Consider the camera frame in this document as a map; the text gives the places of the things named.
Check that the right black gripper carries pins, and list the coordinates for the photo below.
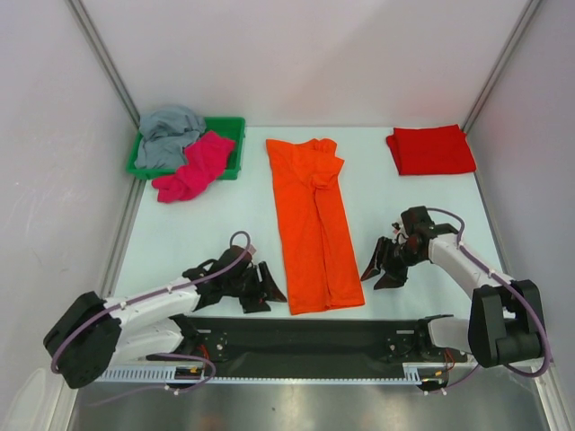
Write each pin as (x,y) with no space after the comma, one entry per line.
(392,259)

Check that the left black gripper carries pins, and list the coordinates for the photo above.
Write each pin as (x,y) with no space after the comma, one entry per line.
(255,302)

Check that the orange t-shirt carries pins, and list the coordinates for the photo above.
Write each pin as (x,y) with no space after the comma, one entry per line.
(319,260)

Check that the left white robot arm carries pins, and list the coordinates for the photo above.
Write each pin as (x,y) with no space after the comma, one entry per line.
(94,333)

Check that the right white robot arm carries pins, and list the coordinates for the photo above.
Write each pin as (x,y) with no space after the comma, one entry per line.
(505,326)

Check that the folded red t-shirt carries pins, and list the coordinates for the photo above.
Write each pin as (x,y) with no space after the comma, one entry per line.
(431,151)

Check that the magenta t-shirt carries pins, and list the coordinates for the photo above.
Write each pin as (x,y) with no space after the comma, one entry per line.
(195,170)

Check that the green plastic bin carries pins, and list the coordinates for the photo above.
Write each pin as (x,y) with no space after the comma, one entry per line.
(230,127)

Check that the grey t-shirt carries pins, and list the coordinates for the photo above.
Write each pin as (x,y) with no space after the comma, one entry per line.
(165,134)

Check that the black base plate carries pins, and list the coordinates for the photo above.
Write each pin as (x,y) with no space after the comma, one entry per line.
(310,349)

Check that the aluminium corner post right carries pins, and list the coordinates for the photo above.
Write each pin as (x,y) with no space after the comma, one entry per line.
(511,44)

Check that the aluminium corner post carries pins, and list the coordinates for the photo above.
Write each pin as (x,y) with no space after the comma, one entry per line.
(100,51)
(511,44)

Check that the aluminium corner post left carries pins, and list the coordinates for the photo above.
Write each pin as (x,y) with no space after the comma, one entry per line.
(100,51)

